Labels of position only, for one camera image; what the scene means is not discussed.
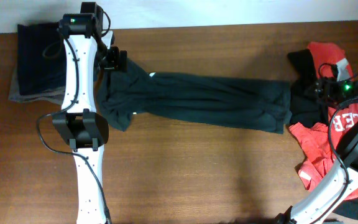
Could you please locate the red garment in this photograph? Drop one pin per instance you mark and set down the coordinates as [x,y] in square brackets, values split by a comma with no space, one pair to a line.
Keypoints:
[314,140]

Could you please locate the folded navy blue garment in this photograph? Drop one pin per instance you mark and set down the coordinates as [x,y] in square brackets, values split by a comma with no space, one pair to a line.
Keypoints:
[46,61]

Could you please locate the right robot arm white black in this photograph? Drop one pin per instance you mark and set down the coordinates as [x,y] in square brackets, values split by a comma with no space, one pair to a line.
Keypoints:
[342,178]

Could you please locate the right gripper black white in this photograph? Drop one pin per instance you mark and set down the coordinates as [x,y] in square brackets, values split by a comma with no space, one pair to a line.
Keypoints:
[329,83]

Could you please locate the dark green t-shirt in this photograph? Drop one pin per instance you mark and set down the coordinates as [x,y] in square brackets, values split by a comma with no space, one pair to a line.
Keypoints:
[230,102]

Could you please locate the black garment under pile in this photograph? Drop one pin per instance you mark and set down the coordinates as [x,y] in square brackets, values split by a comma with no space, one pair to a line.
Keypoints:
[309,125]

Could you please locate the folded grey garment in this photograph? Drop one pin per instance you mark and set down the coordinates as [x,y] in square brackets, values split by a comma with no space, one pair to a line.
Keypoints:
[55,96]

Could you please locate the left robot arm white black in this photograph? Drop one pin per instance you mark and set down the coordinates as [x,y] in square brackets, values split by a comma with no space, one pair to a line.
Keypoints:
[82,129]

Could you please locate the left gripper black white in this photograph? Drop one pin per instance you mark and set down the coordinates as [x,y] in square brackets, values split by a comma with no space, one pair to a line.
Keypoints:
[114,63]

